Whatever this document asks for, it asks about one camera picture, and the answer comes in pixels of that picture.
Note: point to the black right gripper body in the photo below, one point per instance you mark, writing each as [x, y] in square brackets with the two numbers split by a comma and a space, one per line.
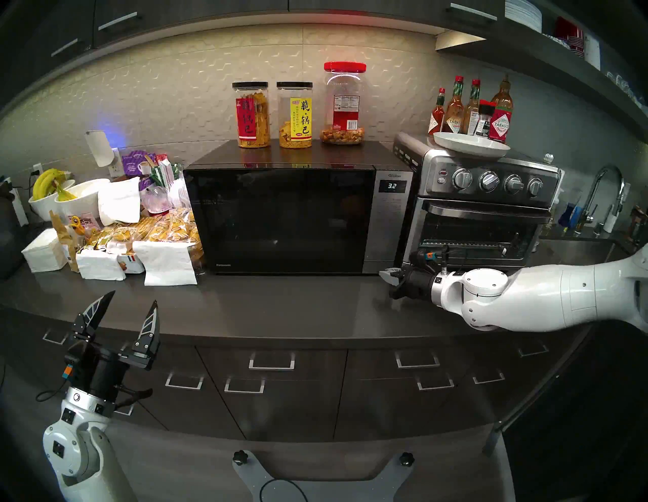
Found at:
[417, 286]

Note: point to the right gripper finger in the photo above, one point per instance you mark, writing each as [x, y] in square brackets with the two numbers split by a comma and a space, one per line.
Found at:
[392, 273]
[396, 281]

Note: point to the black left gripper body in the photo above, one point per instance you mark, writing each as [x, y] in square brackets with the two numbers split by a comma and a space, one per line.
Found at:
[101, 374]

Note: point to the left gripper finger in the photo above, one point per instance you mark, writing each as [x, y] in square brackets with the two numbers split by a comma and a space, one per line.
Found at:
[93, 316]
[149, 334]

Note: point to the white ceramic plate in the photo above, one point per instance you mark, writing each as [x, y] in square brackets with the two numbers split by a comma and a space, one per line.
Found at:
[471, 145]

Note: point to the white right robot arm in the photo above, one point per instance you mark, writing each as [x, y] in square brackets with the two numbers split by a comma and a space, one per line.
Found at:
[547, 298]

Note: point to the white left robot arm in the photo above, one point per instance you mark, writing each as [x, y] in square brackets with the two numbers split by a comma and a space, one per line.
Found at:
[71, 450]

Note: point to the black Panasonic microwave body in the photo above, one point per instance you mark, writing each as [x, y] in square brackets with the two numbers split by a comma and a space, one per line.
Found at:
[390, 227]

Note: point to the dark upper cabinet door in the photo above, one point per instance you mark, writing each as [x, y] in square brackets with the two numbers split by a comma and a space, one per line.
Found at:
[379, 7]
[45, 25]
[202, 15]

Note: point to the black box orange sticker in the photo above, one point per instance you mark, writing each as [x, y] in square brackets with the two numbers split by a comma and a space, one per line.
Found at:
[421, 259]
[71, 367]

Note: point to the white paper napkin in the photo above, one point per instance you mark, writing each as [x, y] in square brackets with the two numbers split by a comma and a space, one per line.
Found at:
[119, 202]
[98, 265]
[167, 263]

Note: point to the white box with tricolour flag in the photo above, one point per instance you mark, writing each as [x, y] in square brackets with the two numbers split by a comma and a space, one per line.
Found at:
[130, 264]

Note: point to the white napkin stack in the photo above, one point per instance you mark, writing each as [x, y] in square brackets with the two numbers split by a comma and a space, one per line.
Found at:
[43, 253]

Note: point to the silver toaster oven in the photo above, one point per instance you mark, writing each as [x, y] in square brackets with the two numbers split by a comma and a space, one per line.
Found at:
[471, 222]

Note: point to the brown paper bag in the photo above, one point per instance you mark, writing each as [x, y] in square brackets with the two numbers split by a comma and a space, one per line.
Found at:
[63, 238]

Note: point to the pink snack packet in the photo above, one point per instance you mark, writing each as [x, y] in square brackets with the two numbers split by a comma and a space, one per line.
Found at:
[91, 221]

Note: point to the clear tub of wrapped pastries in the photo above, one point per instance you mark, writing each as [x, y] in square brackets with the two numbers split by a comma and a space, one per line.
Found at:
[162, 227]

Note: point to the black coffee machine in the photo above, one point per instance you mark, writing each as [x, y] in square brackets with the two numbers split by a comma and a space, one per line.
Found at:
[7, 243]

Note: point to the large white bowl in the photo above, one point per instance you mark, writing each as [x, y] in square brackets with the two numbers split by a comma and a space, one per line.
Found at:
[86, 200]

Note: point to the clear bag of cutlery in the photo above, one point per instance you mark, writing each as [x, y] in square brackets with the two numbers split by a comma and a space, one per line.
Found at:
[154, 200]

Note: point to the white plastic cutlery bag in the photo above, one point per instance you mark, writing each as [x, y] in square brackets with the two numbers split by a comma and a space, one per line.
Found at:
[179, 195]

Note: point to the yellow banana bunch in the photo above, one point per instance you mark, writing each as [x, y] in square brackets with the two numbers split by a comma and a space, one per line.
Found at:
[45, 182]

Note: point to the black base knob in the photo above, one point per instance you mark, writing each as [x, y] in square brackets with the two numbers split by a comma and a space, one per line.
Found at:
[240, 458]
[406, 459]

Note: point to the dark lower drawer cabinet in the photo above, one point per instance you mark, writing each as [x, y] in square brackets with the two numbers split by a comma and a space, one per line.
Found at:
[304, 405]

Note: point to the steel kitchen sink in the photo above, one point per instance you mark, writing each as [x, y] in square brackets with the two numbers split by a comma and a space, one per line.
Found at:
[572, 250]

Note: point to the green and white sachets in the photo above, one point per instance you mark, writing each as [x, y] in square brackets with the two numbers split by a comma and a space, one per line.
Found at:
[164, 174]

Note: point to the purple coffee bag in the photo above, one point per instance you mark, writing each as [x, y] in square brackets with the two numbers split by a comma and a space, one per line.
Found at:
[134, 163]

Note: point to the small red hot sauce bottle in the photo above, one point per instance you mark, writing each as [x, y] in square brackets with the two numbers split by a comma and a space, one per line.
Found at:
[436, 119]

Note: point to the clear jar red lid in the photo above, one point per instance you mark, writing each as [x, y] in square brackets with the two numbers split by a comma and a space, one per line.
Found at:
[343, 111]

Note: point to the orange Tabasco sauce bottle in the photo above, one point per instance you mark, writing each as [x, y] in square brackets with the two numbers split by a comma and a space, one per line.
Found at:
[454, 114]

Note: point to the red capped spice shaker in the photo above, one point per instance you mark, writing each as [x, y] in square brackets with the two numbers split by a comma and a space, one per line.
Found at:
[485, 121]

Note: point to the snack jar yellow label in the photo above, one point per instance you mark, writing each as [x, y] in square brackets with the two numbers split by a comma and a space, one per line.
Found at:
[294, 119]

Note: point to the large red Tabasco bottle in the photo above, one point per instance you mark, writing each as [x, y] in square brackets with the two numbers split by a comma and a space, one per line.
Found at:
[501, 121]

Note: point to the chrome kitchen faucet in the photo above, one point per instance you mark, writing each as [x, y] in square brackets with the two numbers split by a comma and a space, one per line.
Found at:
[591, 191]

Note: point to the snack jar red label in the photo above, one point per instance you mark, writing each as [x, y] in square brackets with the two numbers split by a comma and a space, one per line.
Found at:
[251, 121]

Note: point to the black built-in appliance front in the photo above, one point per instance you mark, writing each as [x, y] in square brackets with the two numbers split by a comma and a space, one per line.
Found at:
[572, 440]

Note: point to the patterned bowls on shelf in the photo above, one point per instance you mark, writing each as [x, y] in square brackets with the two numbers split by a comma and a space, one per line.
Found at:
[556, 40]

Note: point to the row of clear glasses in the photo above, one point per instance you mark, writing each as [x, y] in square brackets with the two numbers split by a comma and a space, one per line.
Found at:
[625, 86]

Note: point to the stack of white plates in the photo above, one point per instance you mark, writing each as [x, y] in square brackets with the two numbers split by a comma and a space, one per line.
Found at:
[524, 12]

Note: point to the stacked red cups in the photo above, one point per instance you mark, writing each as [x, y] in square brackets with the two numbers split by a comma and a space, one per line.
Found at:
[572, 38]

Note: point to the white wall outlet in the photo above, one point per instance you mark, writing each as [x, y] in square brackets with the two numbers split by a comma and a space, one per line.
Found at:
[117, 167]
[37, 169]

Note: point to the grey robot base bracket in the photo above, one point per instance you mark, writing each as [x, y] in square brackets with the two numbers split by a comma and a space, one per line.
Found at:
[354, 493]

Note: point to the dark wall shelf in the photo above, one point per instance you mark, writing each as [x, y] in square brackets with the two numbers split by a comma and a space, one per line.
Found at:
[531, 59]

